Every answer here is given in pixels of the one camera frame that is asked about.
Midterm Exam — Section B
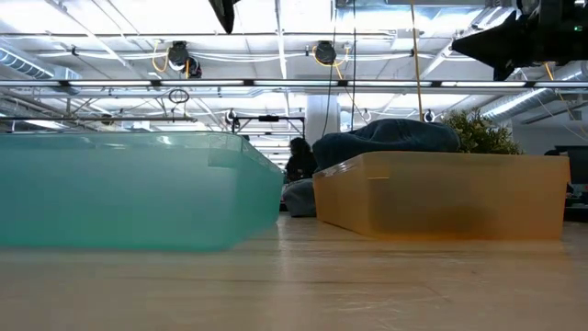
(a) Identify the dark blue cap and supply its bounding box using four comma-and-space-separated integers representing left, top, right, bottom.
311, 118, 461, 172

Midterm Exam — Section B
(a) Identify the orange plastic bin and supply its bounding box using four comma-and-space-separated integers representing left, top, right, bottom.
312, 150, 572, 243

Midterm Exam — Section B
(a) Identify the green potted plant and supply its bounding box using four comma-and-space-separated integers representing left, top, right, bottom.
441, 108, 524, 155

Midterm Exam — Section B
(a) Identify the teal plastic bin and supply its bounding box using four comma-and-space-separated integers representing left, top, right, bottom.
0, 131, 285, 253

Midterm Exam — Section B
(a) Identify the person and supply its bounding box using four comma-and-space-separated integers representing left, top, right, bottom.
284, 136, 319, 184

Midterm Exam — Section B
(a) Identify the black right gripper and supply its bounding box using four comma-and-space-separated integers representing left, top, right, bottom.
452, 0, 588, 83

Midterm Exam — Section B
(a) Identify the long ceiling light bar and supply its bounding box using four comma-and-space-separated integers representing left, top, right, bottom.
0, 78, 588, 89

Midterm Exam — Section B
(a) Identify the black metal overhead frame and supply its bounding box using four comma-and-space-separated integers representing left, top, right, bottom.
231, 114, 306, 139

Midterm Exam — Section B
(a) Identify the silver ceiling duct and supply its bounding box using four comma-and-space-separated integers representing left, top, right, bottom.
477, 59, 588, 124
0, 45, 83, 82

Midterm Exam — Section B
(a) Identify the grey cap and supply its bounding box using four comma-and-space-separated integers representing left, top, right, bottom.
281, 177, 318, 219

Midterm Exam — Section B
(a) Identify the dark monitor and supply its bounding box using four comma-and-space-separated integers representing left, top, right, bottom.
544, 144, 588, 185

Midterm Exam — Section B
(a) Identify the black ceiling cable reel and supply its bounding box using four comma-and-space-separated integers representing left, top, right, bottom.
313, 40, 339, 66
166, 40, 203, 79

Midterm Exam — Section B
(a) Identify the black hanging cable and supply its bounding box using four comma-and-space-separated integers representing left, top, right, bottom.
350, 0, 357, 132

